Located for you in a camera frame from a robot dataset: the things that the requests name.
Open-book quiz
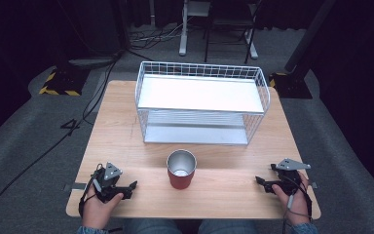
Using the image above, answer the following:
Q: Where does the bundle of floor cables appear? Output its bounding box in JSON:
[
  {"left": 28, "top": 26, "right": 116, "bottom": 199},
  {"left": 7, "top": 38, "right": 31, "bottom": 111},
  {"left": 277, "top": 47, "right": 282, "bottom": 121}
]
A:
[{"left": 129, "top": 22, "right": 183, "bottom": 52}]

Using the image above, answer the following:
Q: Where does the person's left hand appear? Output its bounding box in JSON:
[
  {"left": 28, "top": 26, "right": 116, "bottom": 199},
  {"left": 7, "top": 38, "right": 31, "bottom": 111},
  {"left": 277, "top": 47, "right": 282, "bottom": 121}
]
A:
[{"left": 81, "top": 184, "right": 125, "bottom": 230}]

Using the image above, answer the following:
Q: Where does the long black floor cable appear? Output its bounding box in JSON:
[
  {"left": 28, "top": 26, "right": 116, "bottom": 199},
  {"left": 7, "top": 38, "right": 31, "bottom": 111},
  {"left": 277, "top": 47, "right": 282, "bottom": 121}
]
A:
[{"left": 0, "top": 53, "right": 125, "bottom": 227}]

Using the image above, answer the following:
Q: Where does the black stand base striped edge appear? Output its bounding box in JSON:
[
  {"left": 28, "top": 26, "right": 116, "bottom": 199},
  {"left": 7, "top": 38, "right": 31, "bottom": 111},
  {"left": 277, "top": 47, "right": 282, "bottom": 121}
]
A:
[
  {"left": 38, "top": 65, "right": 92, "bottom": 98},
  {"left": 268, "top": 70, "right": 314, "bottom": 100}
]

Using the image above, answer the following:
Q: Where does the slanted black stand pole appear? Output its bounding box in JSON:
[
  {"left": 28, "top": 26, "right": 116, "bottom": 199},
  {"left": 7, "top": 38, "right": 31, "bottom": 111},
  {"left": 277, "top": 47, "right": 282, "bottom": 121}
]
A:
[{"left": 283, "top": 0, "right": 337, "bottom": 74}]

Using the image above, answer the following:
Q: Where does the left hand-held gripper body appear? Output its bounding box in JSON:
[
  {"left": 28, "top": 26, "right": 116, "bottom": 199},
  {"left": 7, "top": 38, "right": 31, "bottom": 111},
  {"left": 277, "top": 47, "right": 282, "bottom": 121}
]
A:
[{"left": 92, "top": 161, "right": 134, "bottom": 205}]

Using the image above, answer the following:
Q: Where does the red cup with metal inside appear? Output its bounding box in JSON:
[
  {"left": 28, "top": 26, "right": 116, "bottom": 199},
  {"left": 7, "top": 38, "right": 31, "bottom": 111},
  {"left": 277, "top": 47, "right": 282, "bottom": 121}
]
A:
[{"left": 166, "top": 148, "right": 198, "bottom": 191}]

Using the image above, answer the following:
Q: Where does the white wire two-tier rack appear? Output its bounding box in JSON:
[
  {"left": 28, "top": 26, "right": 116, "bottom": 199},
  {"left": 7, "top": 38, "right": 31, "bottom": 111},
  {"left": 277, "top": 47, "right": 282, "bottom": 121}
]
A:
[{"left": 134, "top": 60, "right": 272, "bottom": 146}]

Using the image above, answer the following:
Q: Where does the black folding chair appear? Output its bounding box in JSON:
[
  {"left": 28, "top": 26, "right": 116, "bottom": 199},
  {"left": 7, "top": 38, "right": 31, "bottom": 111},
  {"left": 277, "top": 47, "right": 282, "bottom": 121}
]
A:
[{"left": 204, "top": 0, "right": 263, "bottom": 65}]

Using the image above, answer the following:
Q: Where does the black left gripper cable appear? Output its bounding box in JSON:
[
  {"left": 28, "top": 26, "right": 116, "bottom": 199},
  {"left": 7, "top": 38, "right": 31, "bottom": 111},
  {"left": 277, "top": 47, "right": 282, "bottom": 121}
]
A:
[{"left": 78, "top": 163, "right": 104, "bottom": 218}]

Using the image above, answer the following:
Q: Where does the white metal stand leg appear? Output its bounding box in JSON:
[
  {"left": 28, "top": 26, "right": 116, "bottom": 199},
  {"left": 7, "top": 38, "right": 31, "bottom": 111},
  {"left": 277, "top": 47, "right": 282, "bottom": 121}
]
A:
[
  {"left": 243, "top": 28, "right": 260, "bottom": 60},
  {"left": 178, "top": 0, "right": 212, "bottom": 57}
]

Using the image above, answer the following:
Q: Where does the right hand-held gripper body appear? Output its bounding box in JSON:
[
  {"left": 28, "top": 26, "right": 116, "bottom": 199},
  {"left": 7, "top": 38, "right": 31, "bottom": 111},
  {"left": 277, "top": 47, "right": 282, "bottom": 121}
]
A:
[{"left": 270, "top": 157, "right": 313, "bottom": 196}]

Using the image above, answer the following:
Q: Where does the grey right gripper cable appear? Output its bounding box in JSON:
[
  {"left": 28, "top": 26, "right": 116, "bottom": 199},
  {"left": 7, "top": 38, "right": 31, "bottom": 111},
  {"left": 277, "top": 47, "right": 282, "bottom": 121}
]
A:
[{"left": 281, "top": 175, "right": 314, "bottom": 234}]

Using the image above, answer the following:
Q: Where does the person's right hand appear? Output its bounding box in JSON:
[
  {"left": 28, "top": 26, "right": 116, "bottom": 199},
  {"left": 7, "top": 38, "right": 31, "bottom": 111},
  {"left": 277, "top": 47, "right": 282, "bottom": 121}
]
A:
[{"left": 271, "top": 171, "right": 312, "bottom": 227}]

